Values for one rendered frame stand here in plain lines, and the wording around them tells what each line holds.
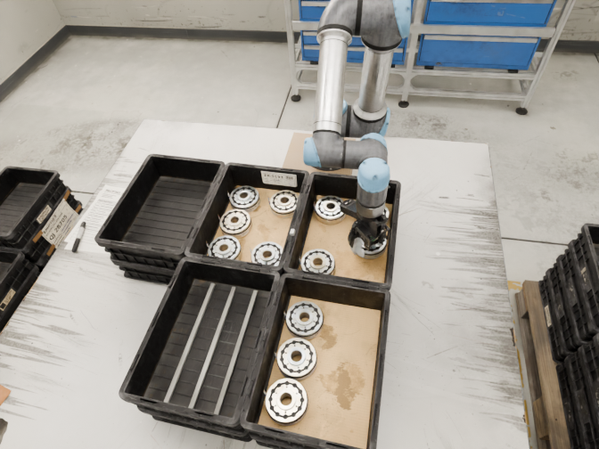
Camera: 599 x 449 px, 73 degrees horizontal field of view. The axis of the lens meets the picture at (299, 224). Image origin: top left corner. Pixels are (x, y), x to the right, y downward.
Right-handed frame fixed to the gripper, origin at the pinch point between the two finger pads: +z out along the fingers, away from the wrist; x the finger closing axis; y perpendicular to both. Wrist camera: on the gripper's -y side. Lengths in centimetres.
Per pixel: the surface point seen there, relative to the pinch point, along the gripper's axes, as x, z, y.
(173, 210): -43, 2, -51
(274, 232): -18.8, 2.0, -21.8
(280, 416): -46, -1, 28
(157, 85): 5, 85, -274
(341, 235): -1.4, 2.1, -7.9
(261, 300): -34.4, 2.2, -2.8
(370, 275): -3.5, 2.1, 9.0
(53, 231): -93, 44, -116
